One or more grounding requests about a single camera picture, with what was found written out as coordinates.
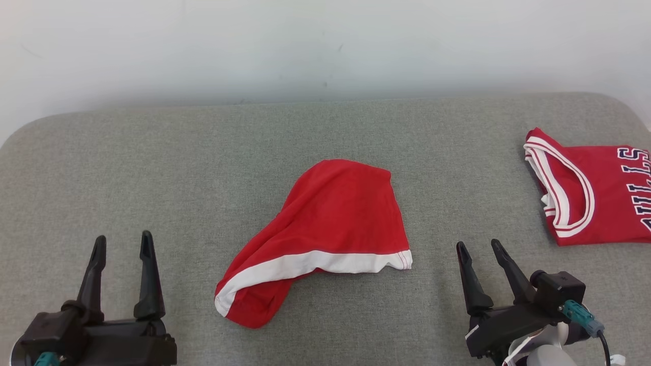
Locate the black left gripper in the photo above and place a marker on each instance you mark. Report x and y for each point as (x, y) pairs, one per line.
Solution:
(132, 345)

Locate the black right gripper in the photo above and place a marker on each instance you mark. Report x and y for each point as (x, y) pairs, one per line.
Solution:
(503, 328)

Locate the red lettered basketball jersey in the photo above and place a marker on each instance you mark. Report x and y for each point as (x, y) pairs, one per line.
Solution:
(605, 203)

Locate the red shorts with white band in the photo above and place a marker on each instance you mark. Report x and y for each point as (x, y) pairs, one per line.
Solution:
(341, 213)

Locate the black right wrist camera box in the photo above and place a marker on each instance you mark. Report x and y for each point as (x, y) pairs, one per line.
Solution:
(557, 292)

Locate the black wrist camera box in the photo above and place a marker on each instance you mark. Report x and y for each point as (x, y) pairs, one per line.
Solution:
(557, 292)
(48, 333)

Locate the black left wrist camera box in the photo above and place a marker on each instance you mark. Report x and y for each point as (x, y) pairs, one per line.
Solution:
(48, 333)

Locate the teal right camera connector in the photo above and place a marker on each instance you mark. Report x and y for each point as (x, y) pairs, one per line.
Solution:
(582, 317)

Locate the teal camera connector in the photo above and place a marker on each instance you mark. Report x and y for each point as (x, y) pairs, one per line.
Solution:
(582, 317)
(47, 360)

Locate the teal left camera connector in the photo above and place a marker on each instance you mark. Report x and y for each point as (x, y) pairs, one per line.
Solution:
(47, 360)

